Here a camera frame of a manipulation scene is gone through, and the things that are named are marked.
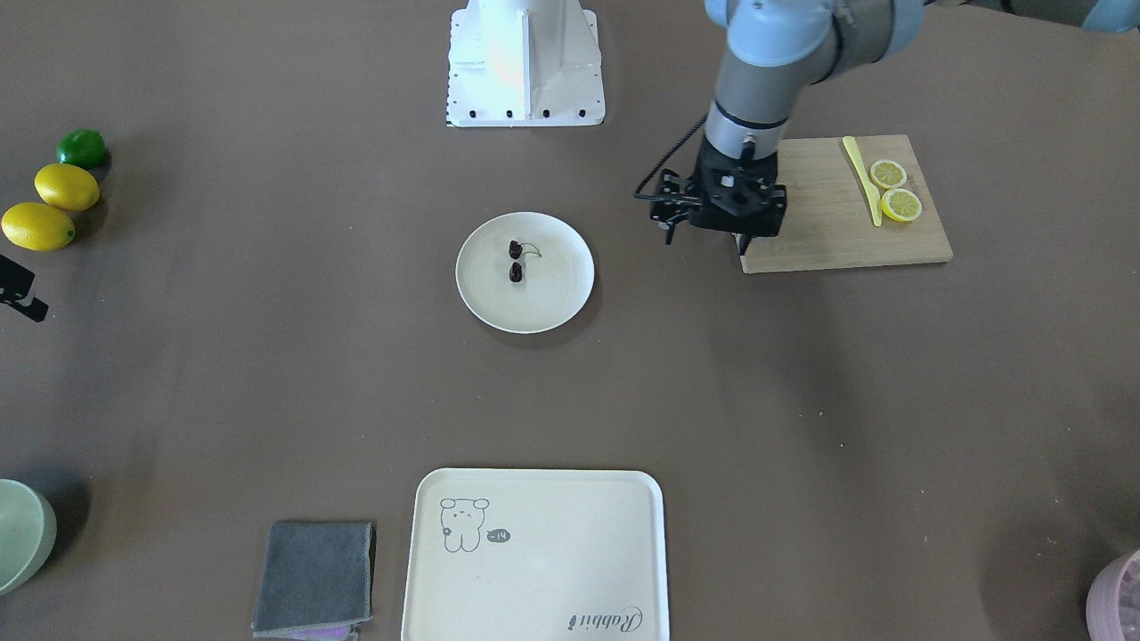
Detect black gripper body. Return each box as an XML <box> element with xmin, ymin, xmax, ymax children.
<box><xmin>648</xmin><ymin>137</ymin><xmax>787</xmax><ymax>240</ymax></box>

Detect green bowl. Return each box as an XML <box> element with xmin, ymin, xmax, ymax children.
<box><xmin>1</xmin><ymin>479</ymin><xmax>57</xmax><ymax>594</ymax></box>

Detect yellow plastic knife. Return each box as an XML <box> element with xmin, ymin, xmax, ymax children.
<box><xmin>842</xmin><ymin>135</ymin><xmax>884</xmax><ymax>227</ymax></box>

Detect yellow lemon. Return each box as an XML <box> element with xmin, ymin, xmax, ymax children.
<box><xmin>34</xmin><ymin>163</ymin><xmax>101</xmax><ymax>212</ymax></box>
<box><xmin>3</xmin><ymin>202</ymin><xmax>75</xmax><ymax>252</ymax></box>

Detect yellow lemon middle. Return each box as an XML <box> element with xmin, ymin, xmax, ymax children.
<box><xmin>34</xmin><ymin>163</ymin><xmax>101</xmax><ymax>212</ymax></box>

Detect pink bowl with ice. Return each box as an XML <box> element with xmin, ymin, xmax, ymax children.
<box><xmin>1086</xmin><ymin>550</ymin><xmax>1139</xmax><ymax>640</ymax></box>

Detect yellow lemon outer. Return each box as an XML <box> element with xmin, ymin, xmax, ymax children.
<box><xmin>3</xmin><ymin>202</ymin><xmax>75</xmax><ymax>252</ymax></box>

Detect lemon slice near board edge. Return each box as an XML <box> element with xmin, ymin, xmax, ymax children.
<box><xmin>868</xmin><ymin>159</ymin><xmax>907</xmax><ymax>190</ymax></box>

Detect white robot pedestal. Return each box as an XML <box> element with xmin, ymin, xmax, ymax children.
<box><xmin>445</xmin><ymin>1</ymin><xmax>606</xmax><ymax>127</ymax></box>

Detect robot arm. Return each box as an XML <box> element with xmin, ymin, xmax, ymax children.
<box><xmin>635</xmin><ymin>1</ymin><xmax>927</xmax><ymax>253</ymax></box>

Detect wooden cutting board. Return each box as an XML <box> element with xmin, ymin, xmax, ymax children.
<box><xmin>740</xmin><ymin>133</ymin><xmax>953</xmax><ymax>273</ymax></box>

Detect grey folded cloth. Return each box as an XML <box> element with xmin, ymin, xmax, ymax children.
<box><xmin>251</xmin><ymin>521</ymin><xmax>374</xmax><ymax>640</ymax></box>

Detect green lime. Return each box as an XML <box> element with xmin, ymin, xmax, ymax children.
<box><xmin>54</xmin><ymin>127</ymin><xmax>109</xmax><ymax>169</ymax></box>

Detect cream round plate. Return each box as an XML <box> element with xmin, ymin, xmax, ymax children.
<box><xmin>455</xmin><ymin>211</ymin><xmax>595</xmax><ymax>334</ymax></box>

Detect cream rabbit tray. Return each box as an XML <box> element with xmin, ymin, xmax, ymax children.
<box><xmin>402</xmin><ymin>469</ymin><xmax>671</xmax><ymax>640</ymax></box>

